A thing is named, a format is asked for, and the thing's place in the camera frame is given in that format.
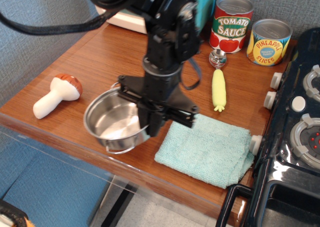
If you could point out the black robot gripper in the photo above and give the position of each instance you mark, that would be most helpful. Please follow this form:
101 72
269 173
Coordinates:
158 96

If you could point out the small steel pot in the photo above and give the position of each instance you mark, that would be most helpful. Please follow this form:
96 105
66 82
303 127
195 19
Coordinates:
114 122

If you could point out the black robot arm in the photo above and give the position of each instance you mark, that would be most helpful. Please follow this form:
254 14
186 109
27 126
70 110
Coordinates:
172 40

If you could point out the light blue folded cloth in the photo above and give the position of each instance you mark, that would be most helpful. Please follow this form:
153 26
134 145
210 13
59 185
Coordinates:
212 151

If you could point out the plush mushroom toy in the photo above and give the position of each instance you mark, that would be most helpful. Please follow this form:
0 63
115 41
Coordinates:
63 87

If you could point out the toy microwave teal and cream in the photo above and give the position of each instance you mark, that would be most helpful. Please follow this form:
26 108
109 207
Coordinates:
130 21

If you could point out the tomato sauce can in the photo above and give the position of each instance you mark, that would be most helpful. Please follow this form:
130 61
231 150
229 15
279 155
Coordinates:
230 24

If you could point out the pineapple slices can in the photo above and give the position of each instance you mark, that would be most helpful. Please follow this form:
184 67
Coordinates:
268 42

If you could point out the black toy stove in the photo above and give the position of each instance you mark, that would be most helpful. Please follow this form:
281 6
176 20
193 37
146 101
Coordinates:
286 186

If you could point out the black basket with orange item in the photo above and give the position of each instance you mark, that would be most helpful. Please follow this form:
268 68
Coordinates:
11 216

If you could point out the scoop with yellow handle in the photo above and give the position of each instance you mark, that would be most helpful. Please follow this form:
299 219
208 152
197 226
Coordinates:
218 58

